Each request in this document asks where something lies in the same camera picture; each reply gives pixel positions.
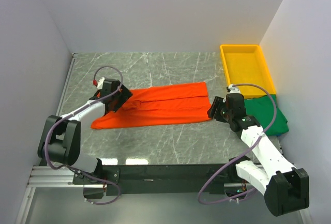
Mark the orange t shirt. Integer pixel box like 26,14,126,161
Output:
91,82,211,129

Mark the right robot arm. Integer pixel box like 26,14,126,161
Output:
207,92,310,216

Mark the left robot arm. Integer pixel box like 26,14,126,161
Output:
37,78,133,184

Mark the folded green t shirt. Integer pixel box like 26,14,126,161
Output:
245,94,289,136

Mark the yellow plastic bin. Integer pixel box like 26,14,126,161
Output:
220,44,276,99

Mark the black base beam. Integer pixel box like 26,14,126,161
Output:
73,164,244,195

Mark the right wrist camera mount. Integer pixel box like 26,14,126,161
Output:
227,85,241,94

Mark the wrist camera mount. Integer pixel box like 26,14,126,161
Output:
93,77,105,89
227,85,241,94

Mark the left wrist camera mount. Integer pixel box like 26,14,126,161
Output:
93,77,105,89

